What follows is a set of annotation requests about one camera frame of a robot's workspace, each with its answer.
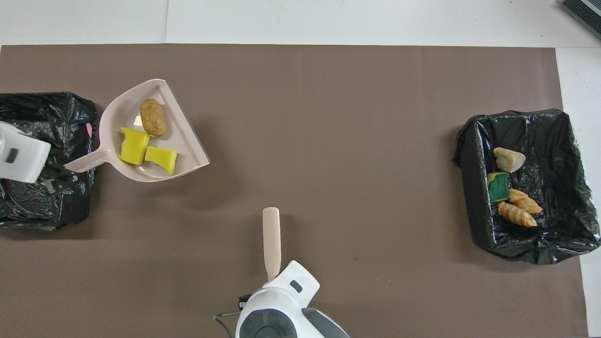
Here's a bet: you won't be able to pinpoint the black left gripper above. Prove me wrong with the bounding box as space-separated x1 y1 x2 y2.
40 161 78 189

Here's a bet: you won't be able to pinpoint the beige hand brush black bristles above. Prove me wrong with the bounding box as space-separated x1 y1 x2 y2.
262 207 282 282

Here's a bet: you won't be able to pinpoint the notched yellow sponge piece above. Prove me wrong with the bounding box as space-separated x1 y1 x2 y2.
117 127 151 165

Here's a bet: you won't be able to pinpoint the beige plastic dustpan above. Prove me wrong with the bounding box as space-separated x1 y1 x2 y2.
63 79 210 183

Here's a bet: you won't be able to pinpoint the wedge yellow sponge piece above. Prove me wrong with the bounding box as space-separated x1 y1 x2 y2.
145 146 178 176

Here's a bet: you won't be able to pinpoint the brown bread roll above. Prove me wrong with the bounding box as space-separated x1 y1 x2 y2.
140 98 167 137

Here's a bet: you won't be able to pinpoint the green yellow sponge piece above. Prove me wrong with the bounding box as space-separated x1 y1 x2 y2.
487 172 511 203

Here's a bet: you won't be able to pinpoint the orange striped croissant piece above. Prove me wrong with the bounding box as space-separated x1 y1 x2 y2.
498 201 538 228
509 189 543 215

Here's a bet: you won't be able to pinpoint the pale flaky bread piece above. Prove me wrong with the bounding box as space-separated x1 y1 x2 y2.
493 147 526 173

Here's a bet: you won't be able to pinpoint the black bagged bin pink spot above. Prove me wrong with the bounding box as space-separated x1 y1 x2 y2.
0 92 98 230

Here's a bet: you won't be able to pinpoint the brown table mat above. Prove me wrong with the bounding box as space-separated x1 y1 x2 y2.
0 44 589 338

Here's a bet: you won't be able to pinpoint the grey ribbed object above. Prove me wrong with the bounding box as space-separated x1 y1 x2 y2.
561 0 601 40

